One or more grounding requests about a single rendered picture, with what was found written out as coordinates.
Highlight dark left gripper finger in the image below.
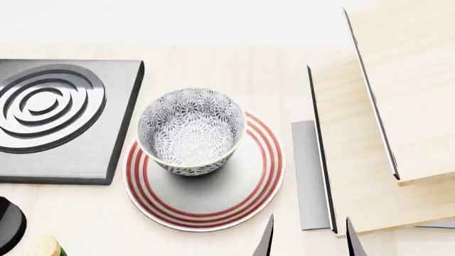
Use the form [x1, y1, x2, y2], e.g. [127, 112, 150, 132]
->
[251, 213, 275, 256]

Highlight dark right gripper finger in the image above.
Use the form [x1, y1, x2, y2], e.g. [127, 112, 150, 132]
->
[346, 216, 370, 256]

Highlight black white floral patterned bowl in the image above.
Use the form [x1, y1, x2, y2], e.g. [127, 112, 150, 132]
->
[136, 87, 247, 177]

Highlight white plate with red rings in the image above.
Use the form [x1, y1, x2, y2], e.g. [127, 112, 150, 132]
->
[122, 111, 287, 232]

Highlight light wooden cabinet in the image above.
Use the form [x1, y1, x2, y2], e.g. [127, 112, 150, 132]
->
[306, 0, 455, 239]

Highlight beige cork-like round object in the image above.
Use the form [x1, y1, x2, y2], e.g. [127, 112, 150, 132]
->
[23, 235, 63, 256]

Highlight grey flat stove with burner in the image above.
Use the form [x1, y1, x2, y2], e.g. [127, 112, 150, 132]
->
[0, 58, 146, 186]

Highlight black round object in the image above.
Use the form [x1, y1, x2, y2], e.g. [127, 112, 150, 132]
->
[0, 196, 28, 255]

